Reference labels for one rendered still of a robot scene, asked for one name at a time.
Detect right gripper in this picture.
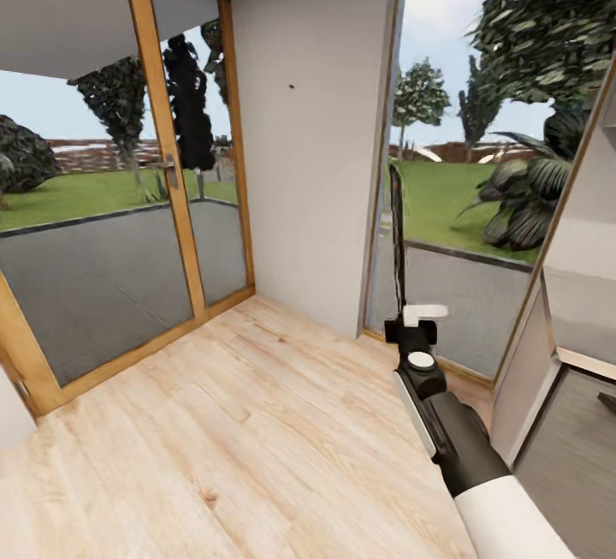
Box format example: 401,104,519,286
383,318,437,350

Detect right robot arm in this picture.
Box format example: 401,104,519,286
383,305,577,559

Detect poster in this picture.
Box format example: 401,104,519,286
390,165,406,320

